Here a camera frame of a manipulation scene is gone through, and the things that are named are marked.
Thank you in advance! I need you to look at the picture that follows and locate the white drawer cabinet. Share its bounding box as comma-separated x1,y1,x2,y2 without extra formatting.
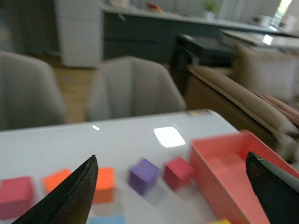
54,0,100,68

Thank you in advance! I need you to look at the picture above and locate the beige armchair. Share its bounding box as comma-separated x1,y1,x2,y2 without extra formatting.
85,56,186,121
0,51,67,131

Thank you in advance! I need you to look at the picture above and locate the yellow foam cube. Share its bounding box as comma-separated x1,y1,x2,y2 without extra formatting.
207,218,231,224

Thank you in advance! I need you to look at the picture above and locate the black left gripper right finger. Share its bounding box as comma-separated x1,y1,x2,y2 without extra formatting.
246,152,299,224

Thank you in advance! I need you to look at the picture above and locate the dark red foam cube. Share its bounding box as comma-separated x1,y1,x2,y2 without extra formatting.
163,156,195,191

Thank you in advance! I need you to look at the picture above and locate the notched purple foam cube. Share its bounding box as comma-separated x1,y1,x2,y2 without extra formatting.
128,158,160,196

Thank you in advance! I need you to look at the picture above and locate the chipped orange foam cube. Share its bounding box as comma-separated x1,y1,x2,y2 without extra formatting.
93,167,115,204

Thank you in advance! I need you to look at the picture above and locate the potted green plant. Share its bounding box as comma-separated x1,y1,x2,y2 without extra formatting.
203,0,221,21

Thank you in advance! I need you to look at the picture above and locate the salmon pink plastic bin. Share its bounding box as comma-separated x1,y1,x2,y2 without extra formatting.
189,131,299,224

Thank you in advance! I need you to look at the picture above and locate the dark grey counter cabinet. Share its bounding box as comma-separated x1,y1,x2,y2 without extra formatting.
102,6,292,63

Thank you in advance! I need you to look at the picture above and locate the right beige armchair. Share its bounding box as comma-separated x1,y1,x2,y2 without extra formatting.
85,56,186,121

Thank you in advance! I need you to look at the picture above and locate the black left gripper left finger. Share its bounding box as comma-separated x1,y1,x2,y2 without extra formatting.
14,155,98,224

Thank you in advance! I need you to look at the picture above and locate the left beige armchair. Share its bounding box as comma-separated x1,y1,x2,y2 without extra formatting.
0,51,67,131

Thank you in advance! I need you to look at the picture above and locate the beige sofa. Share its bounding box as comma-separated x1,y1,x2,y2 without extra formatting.
186,44,299,163

